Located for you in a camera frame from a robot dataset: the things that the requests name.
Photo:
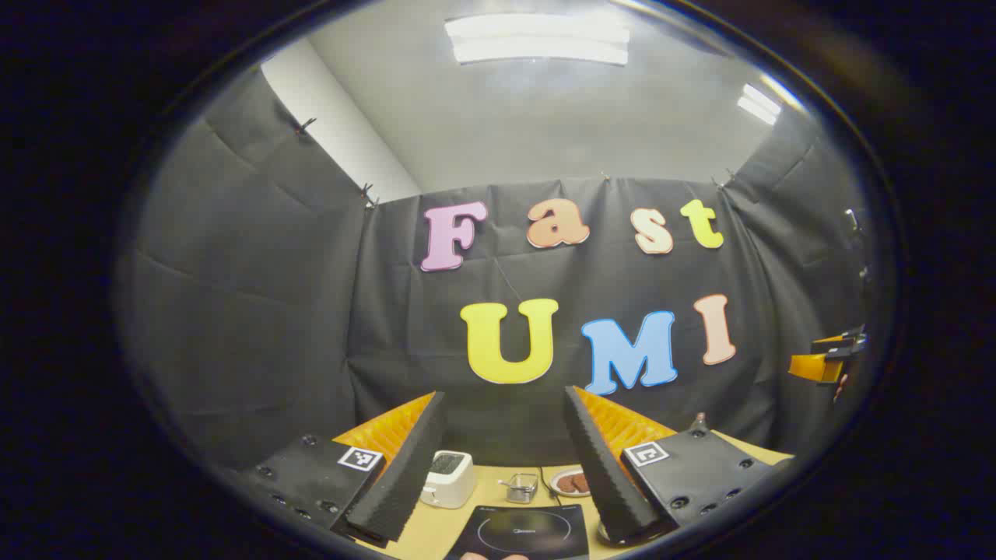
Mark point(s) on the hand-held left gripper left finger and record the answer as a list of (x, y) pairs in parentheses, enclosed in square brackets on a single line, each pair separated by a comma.
[(405, 467)]

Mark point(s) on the white toaster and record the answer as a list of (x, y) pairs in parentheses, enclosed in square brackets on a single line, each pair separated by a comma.
[(450, 484)]

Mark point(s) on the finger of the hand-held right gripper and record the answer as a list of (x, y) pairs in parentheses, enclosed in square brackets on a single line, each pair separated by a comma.
[(813, 367)]

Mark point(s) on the black backdrop cloth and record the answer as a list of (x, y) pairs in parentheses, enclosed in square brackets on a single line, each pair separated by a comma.
[(272, 311)]

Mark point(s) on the black induction cooktop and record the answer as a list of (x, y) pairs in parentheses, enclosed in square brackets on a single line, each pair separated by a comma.
[(475, 537)]

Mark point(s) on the ceiling light panel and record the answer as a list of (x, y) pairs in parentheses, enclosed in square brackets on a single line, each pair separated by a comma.
[(759, 105), (537, 39)]

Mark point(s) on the white oval plate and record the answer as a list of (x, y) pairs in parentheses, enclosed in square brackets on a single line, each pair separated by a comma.
[(557, 490)]

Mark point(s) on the red meat pieces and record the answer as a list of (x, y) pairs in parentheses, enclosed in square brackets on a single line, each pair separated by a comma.
[(572, 483)]

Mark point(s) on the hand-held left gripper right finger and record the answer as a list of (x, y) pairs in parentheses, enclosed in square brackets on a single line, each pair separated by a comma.
[(603, 474)]

